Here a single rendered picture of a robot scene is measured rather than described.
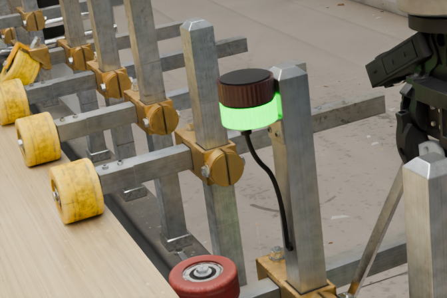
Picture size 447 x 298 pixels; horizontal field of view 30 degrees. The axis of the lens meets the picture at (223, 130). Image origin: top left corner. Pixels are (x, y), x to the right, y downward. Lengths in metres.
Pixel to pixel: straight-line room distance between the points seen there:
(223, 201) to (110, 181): 0.16
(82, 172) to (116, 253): 0.13
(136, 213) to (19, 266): 0.57
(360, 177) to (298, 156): 2.45
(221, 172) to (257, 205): 2.06
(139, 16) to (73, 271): 0.46
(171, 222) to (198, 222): 1.68
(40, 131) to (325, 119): 0.45
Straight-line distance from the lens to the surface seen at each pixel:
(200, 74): 1.11
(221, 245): 1.21
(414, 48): 0.78
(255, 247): 2.91
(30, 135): 1.35
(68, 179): 1.13
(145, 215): 1.61
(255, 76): 0.87
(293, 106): 0.89
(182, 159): 1.18
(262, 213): 3.13
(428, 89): 0.76
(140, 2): 1.33
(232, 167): 1.14
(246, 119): 0.86
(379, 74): 0.84
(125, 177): 1.16
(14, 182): 1.35
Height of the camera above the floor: 1.39
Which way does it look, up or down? 20 degrees down
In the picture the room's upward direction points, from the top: 8 degrees counter-clockwise
